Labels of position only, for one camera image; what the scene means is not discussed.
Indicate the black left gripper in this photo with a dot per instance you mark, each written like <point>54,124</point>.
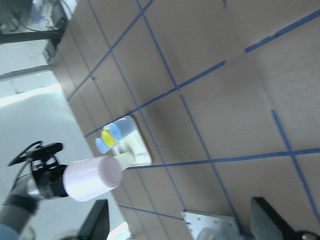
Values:
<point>46,181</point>

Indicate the blue plastic cup rear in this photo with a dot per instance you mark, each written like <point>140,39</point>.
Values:
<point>101,146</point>

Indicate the blue plastic cup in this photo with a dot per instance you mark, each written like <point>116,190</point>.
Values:
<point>101,146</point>
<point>121,128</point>

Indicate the yellow plastic cup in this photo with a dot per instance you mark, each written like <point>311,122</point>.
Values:
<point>108,139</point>

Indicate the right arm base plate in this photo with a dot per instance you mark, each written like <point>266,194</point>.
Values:
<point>208,226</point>

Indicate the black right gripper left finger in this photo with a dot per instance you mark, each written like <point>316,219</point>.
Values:
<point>96,226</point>

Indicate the pale green plastic cup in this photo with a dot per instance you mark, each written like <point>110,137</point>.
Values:
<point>125,160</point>

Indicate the pink plastic cup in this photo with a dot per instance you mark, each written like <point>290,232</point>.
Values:
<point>89,178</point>

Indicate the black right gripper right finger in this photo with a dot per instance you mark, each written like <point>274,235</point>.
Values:
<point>267,224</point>

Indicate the blue plastic cup front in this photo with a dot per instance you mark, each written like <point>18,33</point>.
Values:
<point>121,128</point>

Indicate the cream plastic tray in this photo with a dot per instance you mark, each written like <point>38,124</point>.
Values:
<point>135,144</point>

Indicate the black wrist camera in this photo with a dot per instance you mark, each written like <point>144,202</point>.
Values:
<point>36,151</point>

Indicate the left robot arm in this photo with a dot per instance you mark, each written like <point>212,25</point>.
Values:
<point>23,200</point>

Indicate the black computer monitor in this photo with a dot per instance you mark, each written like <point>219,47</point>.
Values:
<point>30,36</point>

